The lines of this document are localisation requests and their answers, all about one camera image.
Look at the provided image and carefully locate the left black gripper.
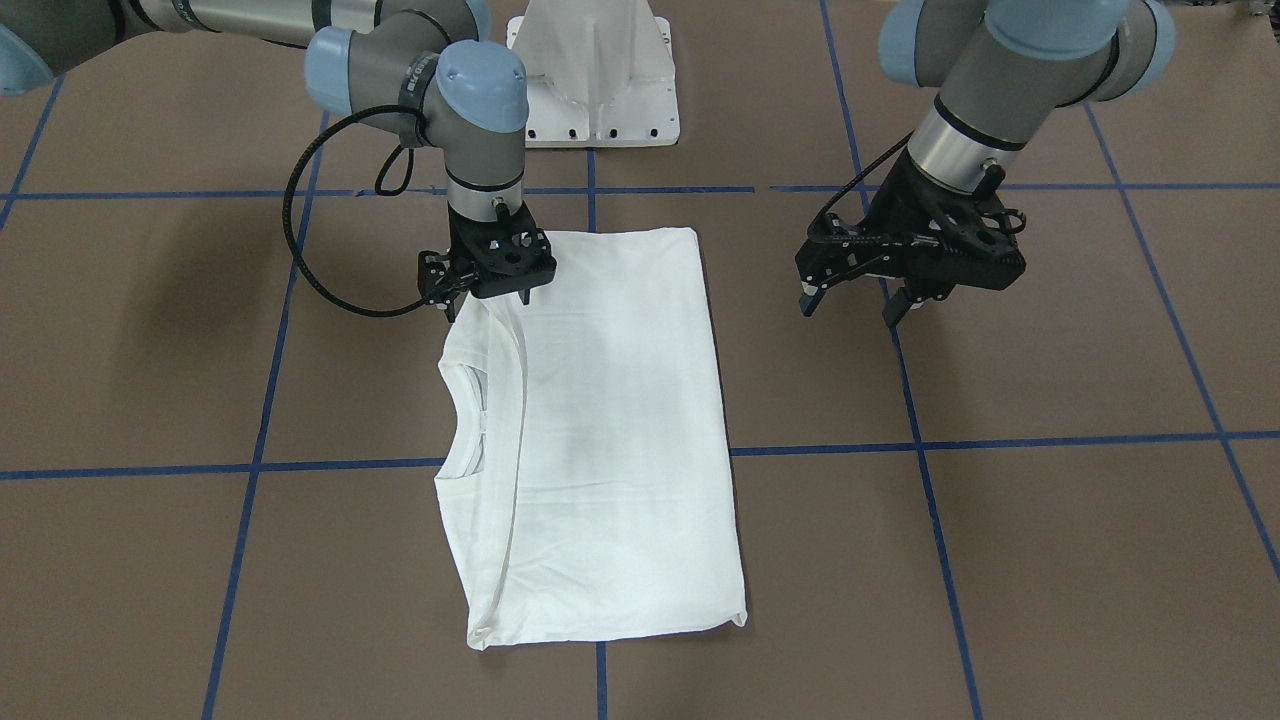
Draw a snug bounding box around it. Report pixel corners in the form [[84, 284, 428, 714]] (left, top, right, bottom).
[[795, 151, 1027, 329]]

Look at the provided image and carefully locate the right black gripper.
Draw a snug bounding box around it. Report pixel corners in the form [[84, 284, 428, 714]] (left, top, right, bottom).
[[417, 205, 557, 325]]

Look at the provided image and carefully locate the white long-sleeve printed shirt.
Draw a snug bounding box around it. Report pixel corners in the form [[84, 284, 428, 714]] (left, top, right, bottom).
[[435, 227, 748, 651]]

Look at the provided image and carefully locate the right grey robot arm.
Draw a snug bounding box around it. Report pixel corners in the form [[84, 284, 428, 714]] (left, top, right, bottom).
[[1, 1, 556, 318]]

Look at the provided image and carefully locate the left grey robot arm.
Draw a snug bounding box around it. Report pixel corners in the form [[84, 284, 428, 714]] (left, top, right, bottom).
[[795, 1, 1176, 327]]

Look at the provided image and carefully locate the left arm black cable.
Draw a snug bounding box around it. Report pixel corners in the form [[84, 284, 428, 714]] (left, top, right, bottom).
[[810, 135, 913, 241]]

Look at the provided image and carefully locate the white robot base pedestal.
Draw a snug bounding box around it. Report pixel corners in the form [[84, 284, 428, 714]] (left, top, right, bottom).
[[506, 1, 681, 149]]

